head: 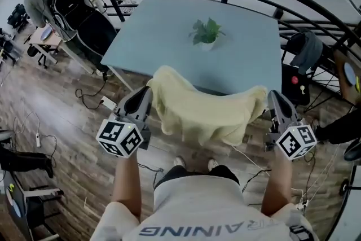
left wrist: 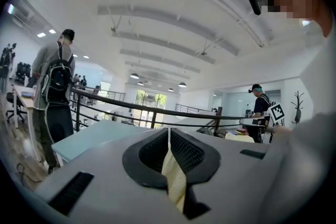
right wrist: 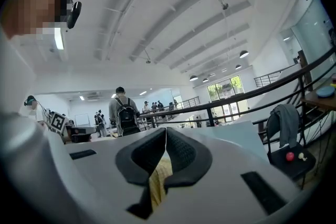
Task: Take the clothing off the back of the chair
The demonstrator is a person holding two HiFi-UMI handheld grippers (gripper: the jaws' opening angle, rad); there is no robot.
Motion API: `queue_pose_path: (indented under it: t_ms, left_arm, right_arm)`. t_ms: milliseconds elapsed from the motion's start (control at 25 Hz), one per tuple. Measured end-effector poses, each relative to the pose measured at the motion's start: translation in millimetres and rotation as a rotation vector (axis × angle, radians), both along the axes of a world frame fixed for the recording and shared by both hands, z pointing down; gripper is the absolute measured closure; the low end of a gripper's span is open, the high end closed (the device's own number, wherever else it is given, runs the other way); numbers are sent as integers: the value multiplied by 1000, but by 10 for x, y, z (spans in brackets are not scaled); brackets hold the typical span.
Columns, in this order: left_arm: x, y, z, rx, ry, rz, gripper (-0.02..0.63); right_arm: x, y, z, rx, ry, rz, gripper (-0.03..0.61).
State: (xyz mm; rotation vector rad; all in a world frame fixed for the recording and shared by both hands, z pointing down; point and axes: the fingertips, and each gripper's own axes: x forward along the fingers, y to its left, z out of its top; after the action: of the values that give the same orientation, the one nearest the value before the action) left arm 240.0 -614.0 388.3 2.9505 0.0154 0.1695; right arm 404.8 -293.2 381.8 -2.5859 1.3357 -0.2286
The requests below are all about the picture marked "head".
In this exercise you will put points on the black stool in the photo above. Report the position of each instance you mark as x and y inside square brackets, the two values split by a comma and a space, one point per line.
[39, 206]

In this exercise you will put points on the black folding chair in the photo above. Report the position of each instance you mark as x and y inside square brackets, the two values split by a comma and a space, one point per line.
[293, 90]

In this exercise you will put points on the wooden side table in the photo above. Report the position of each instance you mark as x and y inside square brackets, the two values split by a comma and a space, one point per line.
[342, 87]

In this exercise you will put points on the light wooden desk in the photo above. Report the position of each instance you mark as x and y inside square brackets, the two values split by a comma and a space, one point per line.
[55, 41]

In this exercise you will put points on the dark table white legs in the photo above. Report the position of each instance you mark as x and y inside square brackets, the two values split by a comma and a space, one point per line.
[17, 220]

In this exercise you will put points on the pale round plate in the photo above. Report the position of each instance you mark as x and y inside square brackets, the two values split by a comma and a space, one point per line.
[14, 206]

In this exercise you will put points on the blue-grey round plate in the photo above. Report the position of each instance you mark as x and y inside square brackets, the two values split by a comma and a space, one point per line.
[46, 33]

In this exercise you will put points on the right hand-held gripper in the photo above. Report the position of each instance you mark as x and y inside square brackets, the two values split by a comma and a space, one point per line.
[296, 141]

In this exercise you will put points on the person's white shoe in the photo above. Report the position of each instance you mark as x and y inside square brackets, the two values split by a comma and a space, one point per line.
[179, 162]
[213, 164]

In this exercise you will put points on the red ball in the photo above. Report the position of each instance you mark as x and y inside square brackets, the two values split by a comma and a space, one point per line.
[295, 79]

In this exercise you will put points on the blue round plate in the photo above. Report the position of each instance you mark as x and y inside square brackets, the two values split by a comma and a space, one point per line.
[350, 73]

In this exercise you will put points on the slim white power strip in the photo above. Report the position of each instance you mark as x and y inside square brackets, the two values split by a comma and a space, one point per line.
[38, 140]

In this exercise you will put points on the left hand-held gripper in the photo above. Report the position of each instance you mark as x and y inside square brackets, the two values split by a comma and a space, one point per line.
[118, 138]

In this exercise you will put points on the potted green plant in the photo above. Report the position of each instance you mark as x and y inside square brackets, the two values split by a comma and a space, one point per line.
[207, 34]

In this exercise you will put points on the person's left forearm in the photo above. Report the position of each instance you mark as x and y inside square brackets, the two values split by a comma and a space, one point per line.
[127, 189]

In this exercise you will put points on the person's right forearm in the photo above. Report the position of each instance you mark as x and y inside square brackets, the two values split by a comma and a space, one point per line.
[277, 186]

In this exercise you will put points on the black office chair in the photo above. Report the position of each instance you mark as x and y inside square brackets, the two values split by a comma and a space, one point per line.
[39, 56]

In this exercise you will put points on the person's black shorts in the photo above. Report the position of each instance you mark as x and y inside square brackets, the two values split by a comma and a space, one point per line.
[220, 172]

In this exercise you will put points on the person's white t-shirt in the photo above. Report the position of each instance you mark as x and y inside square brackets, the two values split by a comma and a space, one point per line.
[197, 208]

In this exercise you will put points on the yellow-green small object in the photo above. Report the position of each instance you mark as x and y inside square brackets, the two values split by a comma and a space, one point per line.
[10, 188]

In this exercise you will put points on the grey jacket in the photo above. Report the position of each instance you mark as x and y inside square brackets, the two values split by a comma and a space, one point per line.
[308, 50]

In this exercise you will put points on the light blue table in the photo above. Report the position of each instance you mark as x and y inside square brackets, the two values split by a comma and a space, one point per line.
[169, 50]

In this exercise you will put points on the pale yellow clothes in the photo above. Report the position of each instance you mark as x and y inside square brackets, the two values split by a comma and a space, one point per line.
[203, 113]

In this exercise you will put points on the small yellow toy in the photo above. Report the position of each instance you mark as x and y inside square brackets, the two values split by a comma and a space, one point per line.
[302, 89]

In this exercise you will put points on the person's left white shoe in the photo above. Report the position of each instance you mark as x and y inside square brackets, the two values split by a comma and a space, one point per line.
[179, 162]

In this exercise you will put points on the person's right white shoe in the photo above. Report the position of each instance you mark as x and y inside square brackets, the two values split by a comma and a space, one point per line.
[213, 164]

